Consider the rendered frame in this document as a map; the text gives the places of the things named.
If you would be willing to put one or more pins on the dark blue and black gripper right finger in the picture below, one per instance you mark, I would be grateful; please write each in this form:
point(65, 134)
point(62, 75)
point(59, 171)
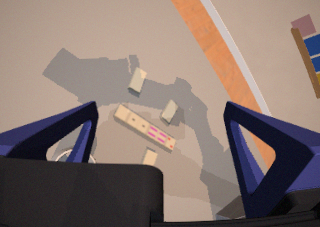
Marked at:
point(296, 165)

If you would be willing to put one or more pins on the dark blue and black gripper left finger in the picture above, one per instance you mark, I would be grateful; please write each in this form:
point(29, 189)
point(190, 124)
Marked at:
point(31, 141)

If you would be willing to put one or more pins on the grey mug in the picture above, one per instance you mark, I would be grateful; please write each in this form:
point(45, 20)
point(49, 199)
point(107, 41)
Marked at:
point(59, 156)

